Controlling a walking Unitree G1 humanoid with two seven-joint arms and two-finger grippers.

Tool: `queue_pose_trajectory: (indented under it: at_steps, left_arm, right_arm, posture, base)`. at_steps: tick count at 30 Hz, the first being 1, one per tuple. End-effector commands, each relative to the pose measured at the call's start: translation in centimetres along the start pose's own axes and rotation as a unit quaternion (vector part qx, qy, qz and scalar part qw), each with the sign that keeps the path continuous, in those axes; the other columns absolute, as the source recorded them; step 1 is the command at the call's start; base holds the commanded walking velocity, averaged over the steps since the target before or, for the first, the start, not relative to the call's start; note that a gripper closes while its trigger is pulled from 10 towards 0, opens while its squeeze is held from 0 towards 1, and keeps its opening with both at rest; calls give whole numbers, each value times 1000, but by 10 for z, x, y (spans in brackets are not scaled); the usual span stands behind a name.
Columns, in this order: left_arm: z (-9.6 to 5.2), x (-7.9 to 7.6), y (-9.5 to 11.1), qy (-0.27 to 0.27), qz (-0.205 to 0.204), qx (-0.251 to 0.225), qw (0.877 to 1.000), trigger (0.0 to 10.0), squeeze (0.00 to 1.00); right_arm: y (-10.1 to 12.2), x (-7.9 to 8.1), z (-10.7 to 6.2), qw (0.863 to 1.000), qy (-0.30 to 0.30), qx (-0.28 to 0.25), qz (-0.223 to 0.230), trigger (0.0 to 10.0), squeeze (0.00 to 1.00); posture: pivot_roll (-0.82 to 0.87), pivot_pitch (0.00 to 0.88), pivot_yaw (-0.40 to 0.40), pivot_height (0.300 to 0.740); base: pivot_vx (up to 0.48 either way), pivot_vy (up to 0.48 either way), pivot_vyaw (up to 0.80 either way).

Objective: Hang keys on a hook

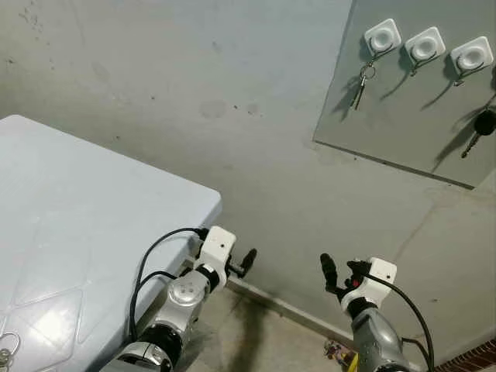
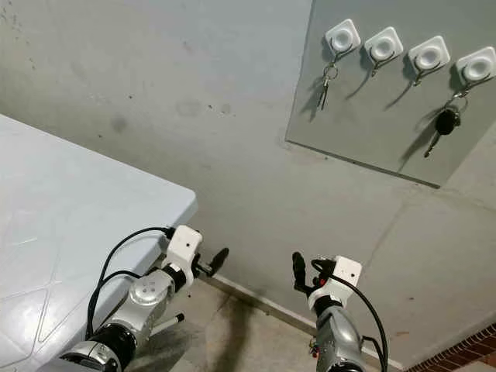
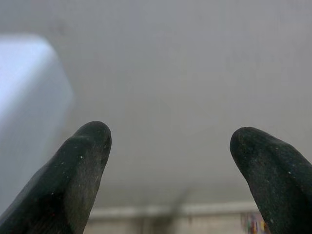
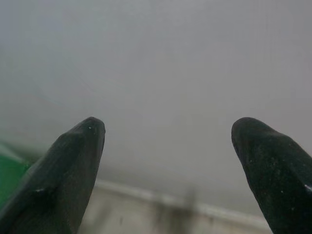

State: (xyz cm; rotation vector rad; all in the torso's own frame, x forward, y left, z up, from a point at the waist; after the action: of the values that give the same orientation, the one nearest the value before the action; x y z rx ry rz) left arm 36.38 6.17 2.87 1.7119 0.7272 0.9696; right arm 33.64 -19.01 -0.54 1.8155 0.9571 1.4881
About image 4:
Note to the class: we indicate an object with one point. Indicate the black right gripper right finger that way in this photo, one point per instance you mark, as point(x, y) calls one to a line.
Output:
point(275, 170)

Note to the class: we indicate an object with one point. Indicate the green object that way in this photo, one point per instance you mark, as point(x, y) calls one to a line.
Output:
point(11, 168)

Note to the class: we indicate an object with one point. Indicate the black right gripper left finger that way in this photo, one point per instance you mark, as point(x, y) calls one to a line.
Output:
point(61, 175)

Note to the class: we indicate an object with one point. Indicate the white baseboard strip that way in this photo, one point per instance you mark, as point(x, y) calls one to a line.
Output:
point(170, 200)

